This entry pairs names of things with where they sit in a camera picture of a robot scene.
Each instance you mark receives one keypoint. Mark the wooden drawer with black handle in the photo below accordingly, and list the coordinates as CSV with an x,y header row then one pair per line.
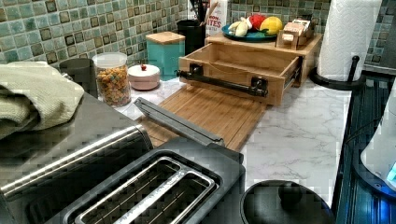
x,y
261,75

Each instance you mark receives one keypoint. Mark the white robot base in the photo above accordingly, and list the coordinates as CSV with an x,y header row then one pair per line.
x,y
376,163

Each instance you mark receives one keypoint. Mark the wooden drawer cabinet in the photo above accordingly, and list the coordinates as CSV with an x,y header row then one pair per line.
x,y
306,53

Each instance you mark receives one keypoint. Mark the bamboo cutting board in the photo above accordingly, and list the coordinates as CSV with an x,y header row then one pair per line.
x,y
229,117

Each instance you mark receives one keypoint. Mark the pink lidded bowl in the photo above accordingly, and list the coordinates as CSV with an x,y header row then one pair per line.
x,y
144,77

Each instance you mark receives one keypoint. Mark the black two-slot toaster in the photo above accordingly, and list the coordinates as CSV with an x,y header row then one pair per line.
x,y
180,182

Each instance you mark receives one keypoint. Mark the teal canister with wooden lid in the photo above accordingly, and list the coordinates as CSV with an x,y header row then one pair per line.
x,y
164,50

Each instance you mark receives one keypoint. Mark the black utensil holder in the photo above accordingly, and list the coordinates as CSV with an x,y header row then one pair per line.
x,y
194,33

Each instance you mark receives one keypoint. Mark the clear cereal jar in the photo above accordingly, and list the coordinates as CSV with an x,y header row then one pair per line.
x,y
112,78

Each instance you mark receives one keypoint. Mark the toy banana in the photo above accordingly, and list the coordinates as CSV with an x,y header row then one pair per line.
x,y
240,28

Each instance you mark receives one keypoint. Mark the teal fruit plate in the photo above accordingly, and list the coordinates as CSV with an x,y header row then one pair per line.
x,y
252,37

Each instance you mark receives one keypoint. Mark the white snack box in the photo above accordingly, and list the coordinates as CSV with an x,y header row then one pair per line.
x,y
214,12

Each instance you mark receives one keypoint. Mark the red toy fruit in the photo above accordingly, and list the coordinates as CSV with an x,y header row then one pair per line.
x,y
256,21

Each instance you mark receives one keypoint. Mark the yellow toy fruit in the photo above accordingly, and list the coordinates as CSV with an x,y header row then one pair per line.
x,y
271,25

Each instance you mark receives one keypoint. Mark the black round pot lid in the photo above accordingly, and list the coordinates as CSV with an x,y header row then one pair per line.
x,y
283,202

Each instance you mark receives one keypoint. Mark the dark grey cup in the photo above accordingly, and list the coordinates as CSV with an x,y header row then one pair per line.
x,y
82,72

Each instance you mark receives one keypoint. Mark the wooden tea bag organizer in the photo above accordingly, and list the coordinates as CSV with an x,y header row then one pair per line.
x,y
295,34

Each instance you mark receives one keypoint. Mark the black paper towel holder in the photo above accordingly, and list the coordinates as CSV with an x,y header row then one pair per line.
x,y
349,85

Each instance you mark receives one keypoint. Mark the beige folded towel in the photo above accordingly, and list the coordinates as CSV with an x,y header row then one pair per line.
x,y
35,96

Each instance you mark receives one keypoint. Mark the stainless toaster oven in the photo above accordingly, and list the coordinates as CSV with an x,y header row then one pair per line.
x,y
44,171

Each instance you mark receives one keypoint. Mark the white paper towel roll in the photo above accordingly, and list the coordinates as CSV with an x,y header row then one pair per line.
x,y
348,32

